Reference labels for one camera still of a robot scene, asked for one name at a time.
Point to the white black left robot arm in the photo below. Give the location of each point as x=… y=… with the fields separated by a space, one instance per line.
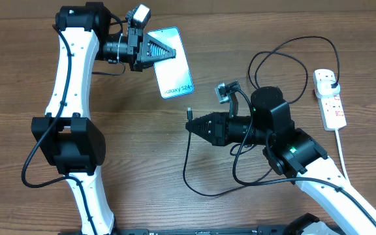
x=65 y=134

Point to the white power strip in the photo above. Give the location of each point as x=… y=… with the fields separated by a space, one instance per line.
x=332 y=113

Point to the white charger plug adapter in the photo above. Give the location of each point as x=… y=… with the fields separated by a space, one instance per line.
x=325 y=89

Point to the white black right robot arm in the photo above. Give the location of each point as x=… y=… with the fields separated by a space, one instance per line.
x=292 y=154

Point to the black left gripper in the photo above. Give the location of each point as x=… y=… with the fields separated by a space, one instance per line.
x=145 y=42

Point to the Samsung Galaxy smartphone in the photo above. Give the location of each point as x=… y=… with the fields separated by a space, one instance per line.
x=173 y=75

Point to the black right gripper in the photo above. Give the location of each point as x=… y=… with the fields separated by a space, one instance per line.
x=217 y=132

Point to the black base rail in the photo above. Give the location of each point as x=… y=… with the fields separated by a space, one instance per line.
x=260 y=230

